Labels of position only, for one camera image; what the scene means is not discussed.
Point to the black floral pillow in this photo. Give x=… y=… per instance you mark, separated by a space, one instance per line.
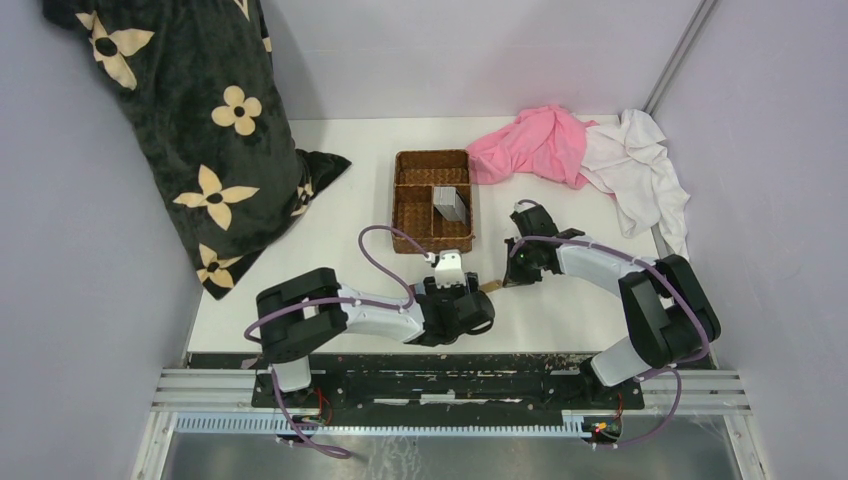
x=195 y=79

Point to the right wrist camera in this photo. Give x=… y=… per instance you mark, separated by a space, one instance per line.
x=522 y=206

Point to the white cloth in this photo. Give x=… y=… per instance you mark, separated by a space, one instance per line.
x=630 y=162

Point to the brown leather card holder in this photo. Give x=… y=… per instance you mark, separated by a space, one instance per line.
x=491 y=286

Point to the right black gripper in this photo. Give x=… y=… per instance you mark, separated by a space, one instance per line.
x=515 y=277

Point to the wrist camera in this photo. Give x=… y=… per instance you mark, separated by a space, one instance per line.
x=447 y=268
x=522 y=206

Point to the grey cable duct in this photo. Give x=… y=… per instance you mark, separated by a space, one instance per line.
x=274 y=424

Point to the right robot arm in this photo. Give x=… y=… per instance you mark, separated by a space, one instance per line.
x=668 y=316

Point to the pink cloth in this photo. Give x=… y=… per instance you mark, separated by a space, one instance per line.
x=548 y=142

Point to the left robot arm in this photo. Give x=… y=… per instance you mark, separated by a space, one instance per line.
x=298 y=316

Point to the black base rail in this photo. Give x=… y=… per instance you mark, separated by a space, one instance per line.
x=530 y=381

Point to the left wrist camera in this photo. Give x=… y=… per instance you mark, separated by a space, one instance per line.
x=447 y=268

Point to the grey card stack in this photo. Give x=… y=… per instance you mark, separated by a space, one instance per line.
x=448 y=201

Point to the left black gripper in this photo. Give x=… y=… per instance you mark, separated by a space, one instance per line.
x=433 y=292

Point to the brown woven basket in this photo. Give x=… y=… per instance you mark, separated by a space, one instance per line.
x=417 y=173

